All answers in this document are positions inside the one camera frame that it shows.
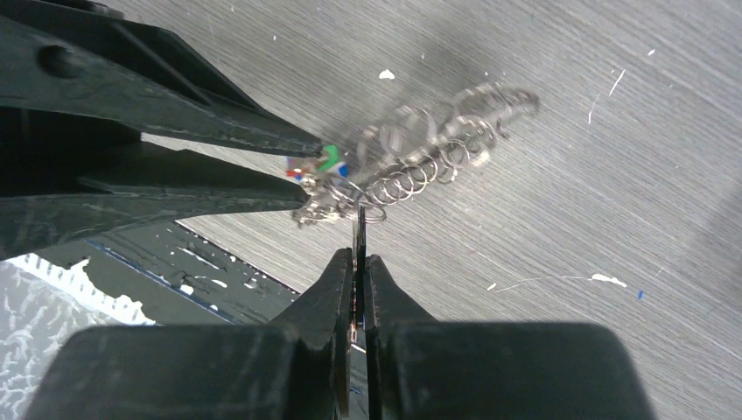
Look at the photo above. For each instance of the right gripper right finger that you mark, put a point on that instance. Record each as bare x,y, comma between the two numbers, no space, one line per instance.
423,368

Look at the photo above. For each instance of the green key tag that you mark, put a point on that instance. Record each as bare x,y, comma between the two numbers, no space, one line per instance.
329,158

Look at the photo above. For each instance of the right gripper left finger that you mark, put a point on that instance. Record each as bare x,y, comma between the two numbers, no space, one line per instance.
294,367

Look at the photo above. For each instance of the numbered metal key ring disc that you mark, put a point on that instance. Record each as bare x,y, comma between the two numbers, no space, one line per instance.
411,149

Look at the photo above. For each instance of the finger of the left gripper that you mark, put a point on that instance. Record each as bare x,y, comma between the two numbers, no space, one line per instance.
84,58
52,202

